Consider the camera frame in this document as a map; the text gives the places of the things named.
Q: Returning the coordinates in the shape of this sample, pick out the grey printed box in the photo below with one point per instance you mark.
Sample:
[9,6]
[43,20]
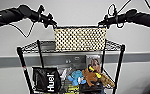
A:
[74,61]

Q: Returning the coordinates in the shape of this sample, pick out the pale woven basket white lining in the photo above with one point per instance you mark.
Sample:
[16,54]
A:
[80,38]

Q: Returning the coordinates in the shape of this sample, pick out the blue plush toy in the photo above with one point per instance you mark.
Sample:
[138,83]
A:
[76,78]

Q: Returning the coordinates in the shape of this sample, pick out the doll picture box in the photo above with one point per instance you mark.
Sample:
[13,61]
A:
[95,63]

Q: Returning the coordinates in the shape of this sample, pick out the black Huel bag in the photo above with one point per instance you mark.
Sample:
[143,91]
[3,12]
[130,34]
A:
[46,80]

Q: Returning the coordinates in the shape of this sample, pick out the tan plush toy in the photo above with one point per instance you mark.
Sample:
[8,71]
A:
[107,80]

